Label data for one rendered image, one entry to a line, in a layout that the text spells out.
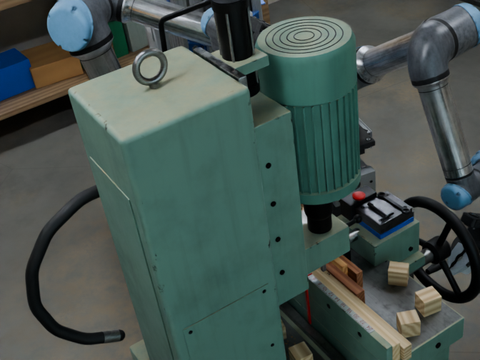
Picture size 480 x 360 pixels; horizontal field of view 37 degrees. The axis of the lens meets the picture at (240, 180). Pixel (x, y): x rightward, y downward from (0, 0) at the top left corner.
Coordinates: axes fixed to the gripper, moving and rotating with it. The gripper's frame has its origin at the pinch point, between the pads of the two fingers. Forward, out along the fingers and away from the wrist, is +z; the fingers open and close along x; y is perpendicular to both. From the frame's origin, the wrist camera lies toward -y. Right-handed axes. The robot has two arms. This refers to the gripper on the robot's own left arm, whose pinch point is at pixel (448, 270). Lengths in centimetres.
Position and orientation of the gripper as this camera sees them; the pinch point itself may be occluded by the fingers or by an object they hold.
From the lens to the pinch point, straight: 196.5
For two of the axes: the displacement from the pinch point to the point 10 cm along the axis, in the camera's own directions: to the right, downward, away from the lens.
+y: 5.4, 5.0, 6.8
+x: -5.3, -4.3, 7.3
